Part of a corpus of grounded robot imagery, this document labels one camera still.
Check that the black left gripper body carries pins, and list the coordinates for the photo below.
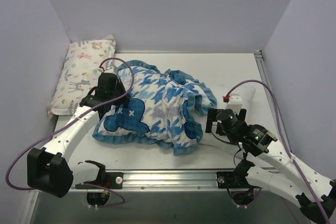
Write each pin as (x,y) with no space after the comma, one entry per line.
(122,99)

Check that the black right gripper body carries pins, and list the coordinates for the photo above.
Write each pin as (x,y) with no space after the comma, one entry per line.
(210,120)

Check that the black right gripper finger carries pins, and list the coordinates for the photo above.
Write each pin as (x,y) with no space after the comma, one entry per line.
(211,118)
(241,116)

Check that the white pillow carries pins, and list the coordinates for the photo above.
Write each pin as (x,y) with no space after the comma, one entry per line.
(217,137)

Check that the blue houndstooth bear pillowcase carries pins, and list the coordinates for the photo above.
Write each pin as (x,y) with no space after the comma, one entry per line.
(161,111)

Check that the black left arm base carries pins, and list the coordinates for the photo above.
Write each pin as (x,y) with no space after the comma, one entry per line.
(109,180)

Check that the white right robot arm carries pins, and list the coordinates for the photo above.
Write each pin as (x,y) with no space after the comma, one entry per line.
(267,164)

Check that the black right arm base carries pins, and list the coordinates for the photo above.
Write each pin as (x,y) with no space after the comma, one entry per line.
(236,178)

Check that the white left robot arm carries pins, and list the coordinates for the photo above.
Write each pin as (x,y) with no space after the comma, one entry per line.
(48,169)

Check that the floral deer print pillow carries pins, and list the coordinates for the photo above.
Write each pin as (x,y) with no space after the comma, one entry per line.
(79,73)

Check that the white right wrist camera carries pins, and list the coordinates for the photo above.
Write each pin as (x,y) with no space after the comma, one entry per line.
(233,102)

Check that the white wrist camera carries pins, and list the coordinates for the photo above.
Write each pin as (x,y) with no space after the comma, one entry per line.
(110,69)
(233,102)

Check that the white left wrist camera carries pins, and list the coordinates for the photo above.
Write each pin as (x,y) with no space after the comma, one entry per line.
(110,69)

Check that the aluminium front rail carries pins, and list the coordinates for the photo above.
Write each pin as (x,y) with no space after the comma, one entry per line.
(165,180)

